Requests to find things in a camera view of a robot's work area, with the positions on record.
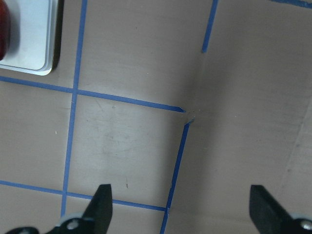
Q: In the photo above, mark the red yellow mango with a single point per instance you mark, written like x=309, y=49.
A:
x=5, y=29

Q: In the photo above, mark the silver digital kitchen scale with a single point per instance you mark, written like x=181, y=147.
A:
x=35, y=36

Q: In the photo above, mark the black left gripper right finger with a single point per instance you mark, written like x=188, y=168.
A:
x=269, y=217

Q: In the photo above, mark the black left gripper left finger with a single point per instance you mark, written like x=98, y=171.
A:
x=95, y=219

